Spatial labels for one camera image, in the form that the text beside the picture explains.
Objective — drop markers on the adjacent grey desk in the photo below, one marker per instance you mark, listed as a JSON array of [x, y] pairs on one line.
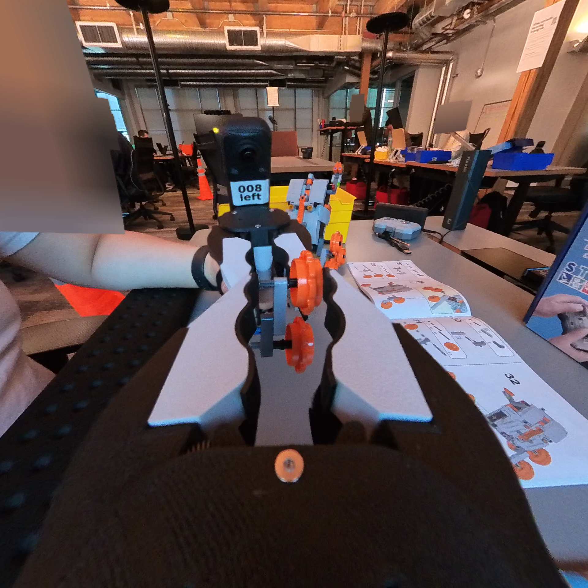
[[482, 236]]

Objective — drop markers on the paper notice on wooden post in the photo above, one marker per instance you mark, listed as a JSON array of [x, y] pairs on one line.
[[540, 36]]

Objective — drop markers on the orange floor object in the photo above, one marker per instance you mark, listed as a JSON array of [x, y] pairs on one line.
[[87, 301]]

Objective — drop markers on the black slim computer tower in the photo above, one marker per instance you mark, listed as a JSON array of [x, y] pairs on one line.
[[466, 188]]

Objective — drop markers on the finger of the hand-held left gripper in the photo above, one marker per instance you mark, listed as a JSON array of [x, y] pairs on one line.
[[236, 262], [294, 243]]

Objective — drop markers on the orange wheel grey beam assembly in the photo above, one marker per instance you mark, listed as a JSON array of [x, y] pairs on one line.
[[305, 280]]

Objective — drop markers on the red bags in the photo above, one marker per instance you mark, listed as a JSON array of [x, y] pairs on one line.
[[390, 195]]

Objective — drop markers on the blue robot kit box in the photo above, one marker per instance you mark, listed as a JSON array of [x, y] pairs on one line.
[[565, 285]]

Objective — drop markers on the person's left forearm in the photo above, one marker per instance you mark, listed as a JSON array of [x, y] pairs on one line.
[[147, 262]]

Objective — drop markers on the blue storage bin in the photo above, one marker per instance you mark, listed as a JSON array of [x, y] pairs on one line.
[[523, 158], [427, 156]]

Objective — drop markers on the black flat power box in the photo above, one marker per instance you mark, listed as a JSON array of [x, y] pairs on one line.
[[404, 210]]

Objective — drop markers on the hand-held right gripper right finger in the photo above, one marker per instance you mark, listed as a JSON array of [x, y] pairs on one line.
[[372, 367]]

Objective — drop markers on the white air vent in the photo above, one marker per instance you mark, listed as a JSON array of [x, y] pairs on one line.
[[99, 34], [242, 38]]

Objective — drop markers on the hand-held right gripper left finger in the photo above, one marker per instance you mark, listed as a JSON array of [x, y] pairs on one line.
[[202, 367]]

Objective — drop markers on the grey orange toy robot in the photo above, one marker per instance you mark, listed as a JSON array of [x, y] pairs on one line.
[[312, 202]]

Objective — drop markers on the wall whiteboard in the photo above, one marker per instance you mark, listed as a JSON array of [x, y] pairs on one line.
[[494, 117]]

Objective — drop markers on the black office chair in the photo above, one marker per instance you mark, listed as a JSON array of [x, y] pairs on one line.
[[551, 202], [142, 183]]

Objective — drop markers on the open white instruction booklet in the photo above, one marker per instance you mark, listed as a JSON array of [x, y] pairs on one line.
[[482, 381]]

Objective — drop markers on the silver air duct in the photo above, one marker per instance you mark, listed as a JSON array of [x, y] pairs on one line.
[[183, 40]]

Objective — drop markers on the yellow plastic bin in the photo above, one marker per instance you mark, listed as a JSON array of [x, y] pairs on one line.
[[342, 211]]

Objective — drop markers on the person's left hand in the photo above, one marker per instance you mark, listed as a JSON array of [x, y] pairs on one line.
[[212, 273]]

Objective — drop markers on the grey toy remote controller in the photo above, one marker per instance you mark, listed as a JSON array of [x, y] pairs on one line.
[[397, 227]]

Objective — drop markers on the paper notice on window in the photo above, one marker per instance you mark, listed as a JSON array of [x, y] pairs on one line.
[[272, 96]]

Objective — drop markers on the orange traffic cone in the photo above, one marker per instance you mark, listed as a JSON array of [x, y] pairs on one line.
[[205, 183]]

